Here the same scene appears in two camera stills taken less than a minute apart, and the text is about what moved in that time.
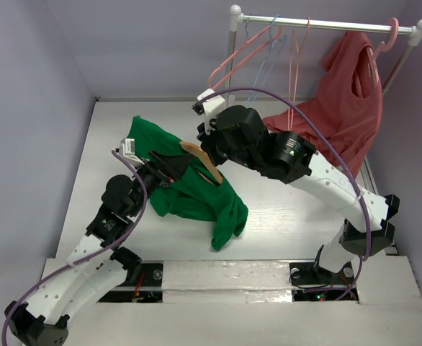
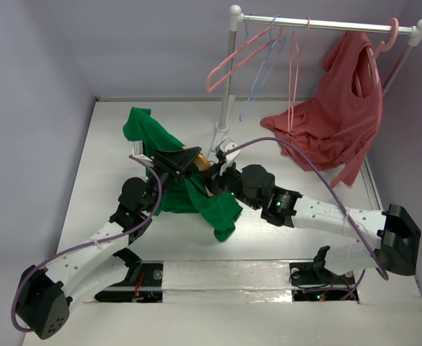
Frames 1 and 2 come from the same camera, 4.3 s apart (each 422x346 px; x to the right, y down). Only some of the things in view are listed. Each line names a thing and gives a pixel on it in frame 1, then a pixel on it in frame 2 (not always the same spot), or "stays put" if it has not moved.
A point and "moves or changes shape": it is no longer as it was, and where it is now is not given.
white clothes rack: [237, 19] stays put
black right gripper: [207, 145] -> [217, 179]
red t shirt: [348, 102] stays put
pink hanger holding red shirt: [384, 47] stays put
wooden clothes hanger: [200, 152] moves or changes shape
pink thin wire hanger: [299, 52] stays put
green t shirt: [197, 196] moves or changes shape
